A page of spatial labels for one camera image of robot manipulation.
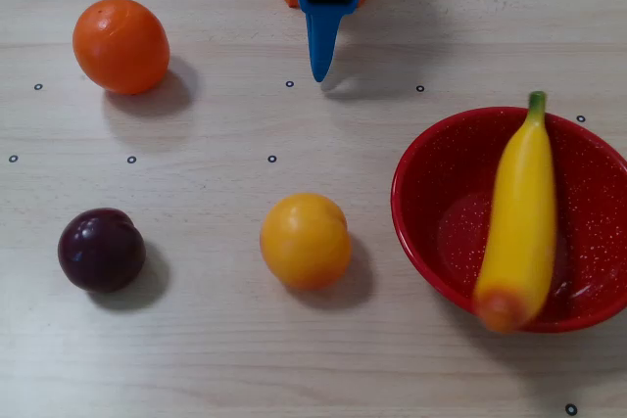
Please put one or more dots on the large orange fruit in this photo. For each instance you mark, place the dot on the large orange fruit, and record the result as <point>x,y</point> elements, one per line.
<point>121,46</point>

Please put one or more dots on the yellow-orange round fruit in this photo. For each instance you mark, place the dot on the yellow-orange round fruit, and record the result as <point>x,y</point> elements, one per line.
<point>306,242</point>

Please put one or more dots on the dark purple plum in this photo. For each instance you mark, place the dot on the dark purple plum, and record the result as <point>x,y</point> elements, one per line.
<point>101,250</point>

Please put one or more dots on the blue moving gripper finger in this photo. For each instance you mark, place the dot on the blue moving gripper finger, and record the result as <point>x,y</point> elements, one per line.
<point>321,36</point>

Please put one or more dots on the red speckled enamel bowl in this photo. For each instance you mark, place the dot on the red speckled enamel bowl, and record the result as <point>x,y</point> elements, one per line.
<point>441,168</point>

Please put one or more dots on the yellow toy banana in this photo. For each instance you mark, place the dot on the yellow toy banana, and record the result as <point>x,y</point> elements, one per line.
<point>521,222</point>

